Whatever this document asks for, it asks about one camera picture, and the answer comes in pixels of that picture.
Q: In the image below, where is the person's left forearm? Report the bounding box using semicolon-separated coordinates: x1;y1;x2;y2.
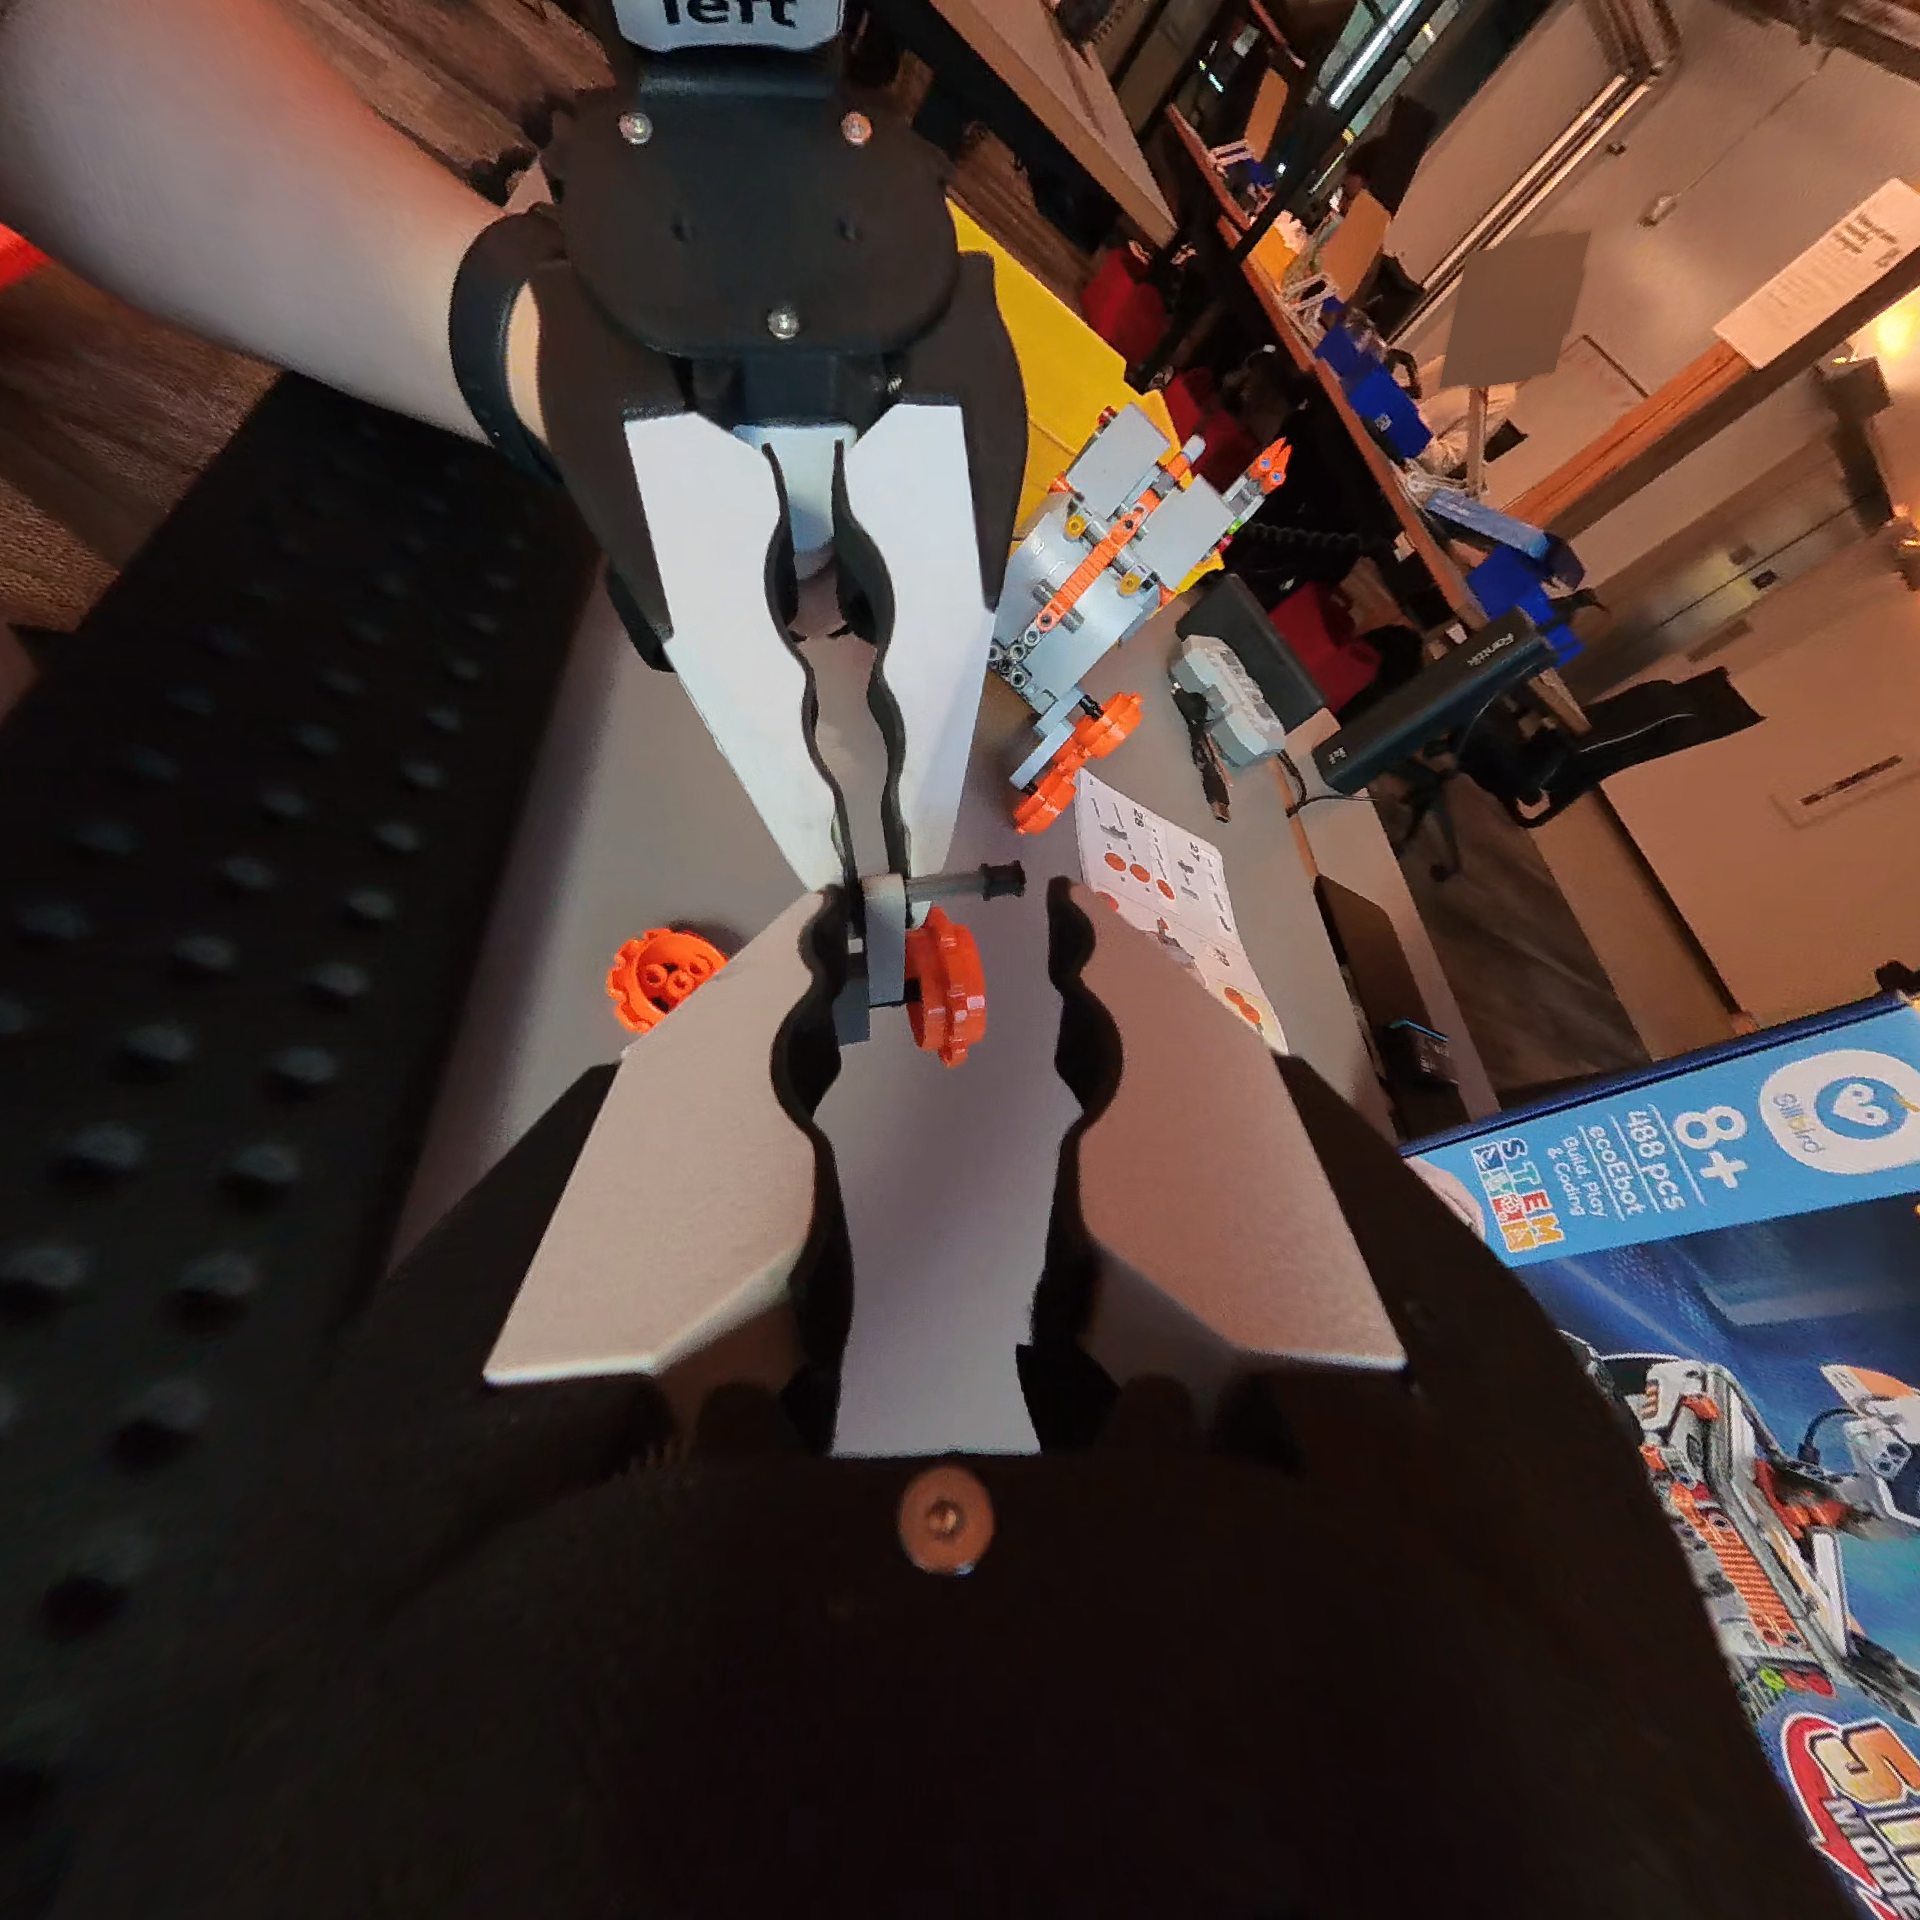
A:
0;0;520;450

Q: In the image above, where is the yellow plastic bin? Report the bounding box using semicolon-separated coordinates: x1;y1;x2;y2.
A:
944;203;1190;596

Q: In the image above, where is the orange toy wheel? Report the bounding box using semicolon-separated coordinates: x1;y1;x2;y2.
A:
903;906;993;1072
603;928;733;1040

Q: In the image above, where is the long wooden table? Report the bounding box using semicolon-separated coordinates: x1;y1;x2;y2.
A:
1164;104;1594;722

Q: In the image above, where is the black wristband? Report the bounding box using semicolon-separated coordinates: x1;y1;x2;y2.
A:
447;203;573;482

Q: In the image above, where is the blue storage bin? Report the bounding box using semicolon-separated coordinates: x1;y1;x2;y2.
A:
1462;539;1594;662
1312;323;1435;460

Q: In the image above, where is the white paper sign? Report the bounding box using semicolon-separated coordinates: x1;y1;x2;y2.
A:
1715;175;1920;368

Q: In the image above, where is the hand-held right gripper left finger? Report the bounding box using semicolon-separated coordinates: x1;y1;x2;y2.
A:
479;885;855;1452

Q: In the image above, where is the open instruction booklet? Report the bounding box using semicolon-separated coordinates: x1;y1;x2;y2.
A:
1072;766;1292;1055

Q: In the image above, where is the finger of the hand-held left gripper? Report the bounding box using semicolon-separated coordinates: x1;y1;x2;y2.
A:
620;419;868;903
833;396;1001;889

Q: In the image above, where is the black monitor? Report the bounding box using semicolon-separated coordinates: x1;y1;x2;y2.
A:
1312;608;1562;797

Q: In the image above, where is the red storage bin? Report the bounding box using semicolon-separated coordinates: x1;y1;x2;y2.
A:
1266;577;1382;710
1081;247;1173;368

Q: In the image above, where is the black perforated panel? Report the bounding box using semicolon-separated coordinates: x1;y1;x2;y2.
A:
0;374;600;1920

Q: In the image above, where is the grey orange toy robot model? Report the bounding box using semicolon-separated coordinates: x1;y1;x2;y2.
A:
990;403;1297;840

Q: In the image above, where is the grey toy control box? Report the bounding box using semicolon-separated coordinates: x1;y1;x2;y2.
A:
1166;631;1292;766

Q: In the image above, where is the blue toy kit box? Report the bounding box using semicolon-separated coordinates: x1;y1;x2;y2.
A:
1398;989;1920;1920

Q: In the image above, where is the black flat case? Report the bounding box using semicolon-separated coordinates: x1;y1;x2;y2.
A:
1176;574;1329;738

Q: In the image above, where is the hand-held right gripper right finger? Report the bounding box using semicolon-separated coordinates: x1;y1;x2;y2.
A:
1016;880;1413;1452

